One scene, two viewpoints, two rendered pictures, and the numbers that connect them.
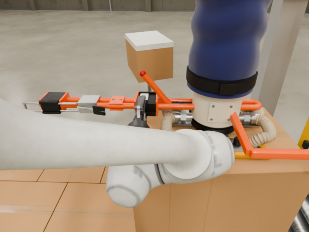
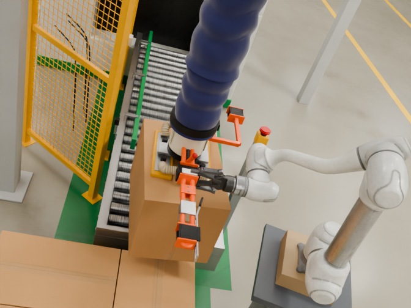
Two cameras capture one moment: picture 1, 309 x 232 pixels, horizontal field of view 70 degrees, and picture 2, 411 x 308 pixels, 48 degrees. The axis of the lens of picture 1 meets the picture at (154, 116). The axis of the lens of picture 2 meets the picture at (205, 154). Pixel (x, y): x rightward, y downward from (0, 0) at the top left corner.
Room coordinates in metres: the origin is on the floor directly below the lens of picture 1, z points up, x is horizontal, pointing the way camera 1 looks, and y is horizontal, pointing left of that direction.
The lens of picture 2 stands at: (1.16, 1.49, 2.52)
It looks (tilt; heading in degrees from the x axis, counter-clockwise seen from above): 38 degrees down; 252
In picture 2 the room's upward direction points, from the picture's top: 20 degrees clockwise
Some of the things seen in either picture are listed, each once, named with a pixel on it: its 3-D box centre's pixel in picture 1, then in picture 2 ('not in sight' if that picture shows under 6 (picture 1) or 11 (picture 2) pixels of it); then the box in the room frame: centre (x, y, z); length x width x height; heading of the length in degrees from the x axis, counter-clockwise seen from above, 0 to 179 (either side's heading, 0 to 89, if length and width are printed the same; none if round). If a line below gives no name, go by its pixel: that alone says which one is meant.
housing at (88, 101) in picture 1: (90, 104); (186, 211); (0.73, 0.24, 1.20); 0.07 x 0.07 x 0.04; 86
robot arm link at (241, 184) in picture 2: not in sight; (238, 186); (0.49, 0.06, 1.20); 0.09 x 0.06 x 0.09; 85
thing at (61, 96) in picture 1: (55, 101); (185, 235); (0.75, 0.37, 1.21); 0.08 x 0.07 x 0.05; 86
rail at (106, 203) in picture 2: not in sight; (123, 113); (0.93, -1.30, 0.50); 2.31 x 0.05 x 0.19; 86
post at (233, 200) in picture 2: not in sight; (236, 192); (0.15, -0.65, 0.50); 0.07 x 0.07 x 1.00; 86
